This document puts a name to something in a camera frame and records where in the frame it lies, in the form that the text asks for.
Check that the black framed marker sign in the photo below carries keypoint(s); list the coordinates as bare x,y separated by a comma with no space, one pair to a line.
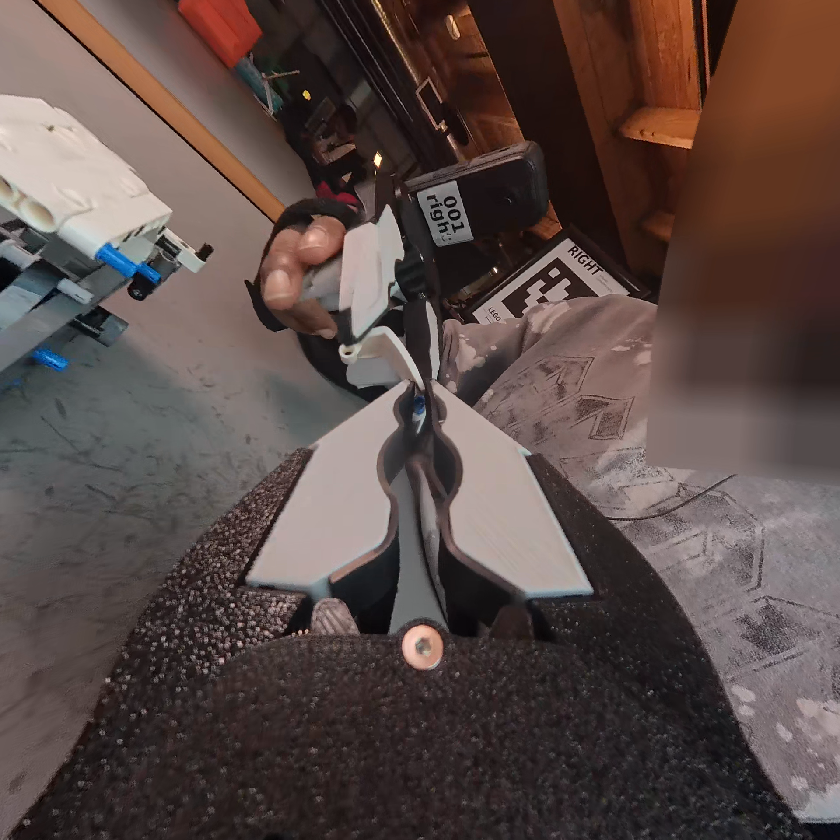
558,282

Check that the white toy truck model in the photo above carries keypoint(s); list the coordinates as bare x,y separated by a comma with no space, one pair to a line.
65,170

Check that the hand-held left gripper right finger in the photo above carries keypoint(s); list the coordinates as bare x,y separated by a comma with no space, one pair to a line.
512,525

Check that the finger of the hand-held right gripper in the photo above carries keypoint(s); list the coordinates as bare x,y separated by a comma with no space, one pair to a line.
430,348
367,275

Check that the white curved panel brick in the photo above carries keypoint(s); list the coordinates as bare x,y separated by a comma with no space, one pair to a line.
380,354

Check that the wooden shelf frame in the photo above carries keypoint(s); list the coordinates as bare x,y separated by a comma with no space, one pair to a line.
656,79

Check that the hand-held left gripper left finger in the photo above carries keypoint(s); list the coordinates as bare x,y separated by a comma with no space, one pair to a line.
328,512

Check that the person's right hand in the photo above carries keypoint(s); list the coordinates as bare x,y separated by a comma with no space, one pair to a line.
289,262

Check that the orange red plastic crate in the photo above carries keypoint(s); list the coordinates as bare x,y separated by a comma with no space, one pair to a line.
220,29

